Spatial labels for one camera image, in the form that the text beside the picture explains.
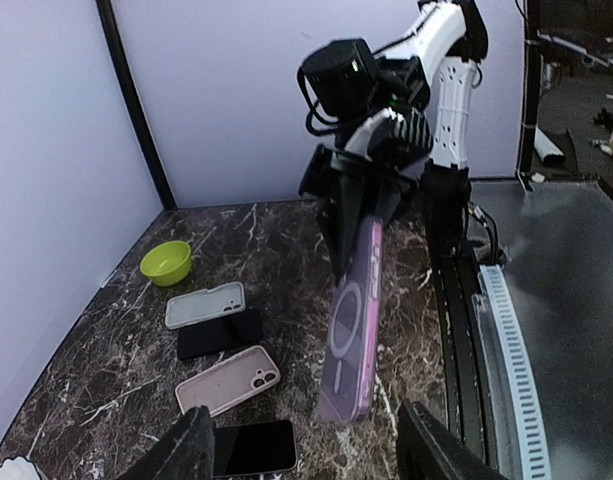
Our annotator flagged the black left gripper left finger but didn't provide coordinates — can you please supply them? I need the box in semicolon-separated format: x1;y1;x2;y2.
119;406;215;480

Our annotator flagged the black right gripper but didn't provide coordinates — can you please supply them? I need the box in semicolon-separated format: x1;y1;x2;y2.
298;144;417;278

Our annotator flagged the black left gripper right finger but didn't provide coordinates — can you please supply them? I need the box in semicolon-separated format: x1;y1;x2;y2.
396;400;501;480

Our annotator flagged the pink phone case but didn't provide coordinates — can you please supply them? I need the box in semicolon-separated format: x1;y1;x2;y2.
175;345;281;417

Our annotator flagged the black smartphone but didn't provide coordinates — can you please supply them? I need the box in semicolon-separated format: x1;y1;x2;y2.
177;308;264;361

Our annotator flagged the white phone case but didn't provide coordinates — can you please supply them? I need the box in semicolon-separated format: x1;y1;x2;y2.
164;282;246;330

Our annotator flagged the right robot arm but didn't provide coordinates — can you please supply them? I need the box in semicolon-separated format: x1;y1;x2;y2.
297;1;488;279

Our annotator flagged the white scalloped bowl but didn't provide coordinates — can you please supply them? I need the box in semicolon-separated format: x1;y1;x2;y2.
0;456;48;480

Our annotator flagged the green bowl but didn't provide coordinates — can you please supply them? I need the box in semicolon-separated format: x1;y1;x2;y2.
140;240;192;287

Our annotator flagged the black front rail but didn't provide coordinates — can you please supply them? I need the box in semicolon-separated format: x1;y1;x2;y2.
431;252;497;467

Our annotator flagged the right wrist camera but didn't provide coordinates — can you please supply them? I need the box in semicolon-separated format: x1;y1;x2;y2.
343;107;434;172

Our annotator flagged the white slotted cable duct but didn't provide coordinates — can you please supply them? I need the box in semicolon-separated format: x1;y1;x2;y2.
472;265;552;479

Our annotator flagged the right black frame post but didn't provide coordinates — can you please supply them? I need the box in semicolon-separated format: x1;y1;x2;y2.
95;0;178;210

